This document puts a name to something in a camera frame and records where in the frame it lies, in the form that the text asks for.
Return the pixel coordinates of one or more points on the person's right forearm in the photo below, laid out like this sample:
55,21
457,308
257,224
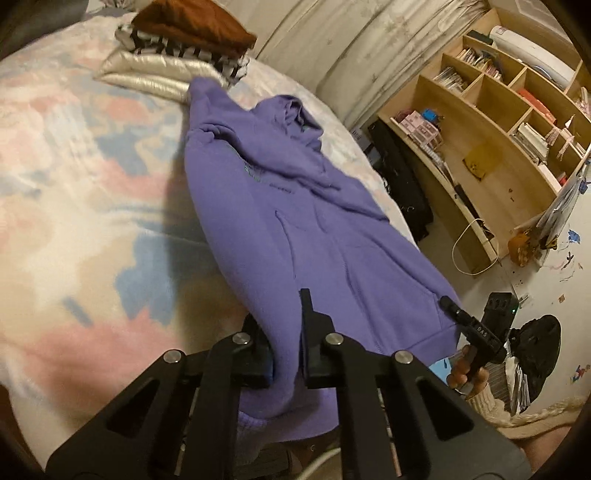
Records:
485,406

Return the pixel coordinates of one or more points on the purple zip hoodie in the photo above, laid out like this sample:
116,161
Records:
295,207

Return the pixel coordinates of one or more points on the black and white patterned garment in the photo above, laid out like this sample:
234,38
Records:
217,60

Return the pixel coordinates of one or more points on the pastel floral bed blanket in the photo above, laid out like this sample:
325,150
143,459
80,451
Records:
83,184

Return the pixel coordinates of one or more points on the orange toy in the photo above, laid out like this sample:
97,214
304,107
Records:
519,249

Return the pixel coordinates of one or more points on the pink mini drawer organizer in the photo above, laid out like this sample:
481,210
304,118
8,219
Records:
422,131

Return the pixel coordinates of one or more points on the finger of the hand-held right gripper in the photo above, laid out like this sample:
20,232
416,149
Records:
455,310

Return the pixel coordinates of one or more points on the person's right hand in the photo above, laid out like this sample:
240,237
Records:
459,369

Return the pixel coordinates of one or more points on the yellow pouch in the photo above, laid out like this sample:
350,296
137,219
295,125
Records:
480,161

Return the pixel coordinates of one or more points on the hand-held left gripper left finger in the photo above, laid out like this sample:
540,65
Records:
254,364

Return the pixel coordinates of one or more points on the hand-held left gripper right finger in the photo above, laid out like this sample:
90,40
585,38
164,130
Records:
318,360

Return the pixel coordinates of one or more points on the wooden bookshelf desk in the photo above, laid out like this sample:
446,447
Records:
503,106

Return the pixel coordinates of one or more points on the small blue toy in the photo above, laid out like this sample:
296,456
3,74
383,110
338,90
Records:
429,114

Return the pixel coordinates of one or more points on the cream leaf-print curtain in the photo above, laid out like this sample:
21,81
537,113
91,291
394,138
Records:
360,41

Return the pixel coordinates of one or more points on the white appliance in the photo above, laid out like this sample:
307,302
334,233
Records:
531,50

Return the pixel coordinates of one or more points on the black bag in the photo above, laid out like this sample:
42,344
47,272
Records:
401,175

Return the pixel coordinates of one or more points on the black backpack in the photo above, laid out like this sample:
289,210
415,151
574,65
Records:
540,346

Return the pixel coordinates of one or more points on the folded brown garment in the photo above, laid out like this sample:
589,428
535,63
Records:
194,23

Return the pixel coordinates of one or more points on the folded white puffer jacket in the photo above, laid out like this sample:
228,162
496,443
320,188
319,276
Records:
152,74

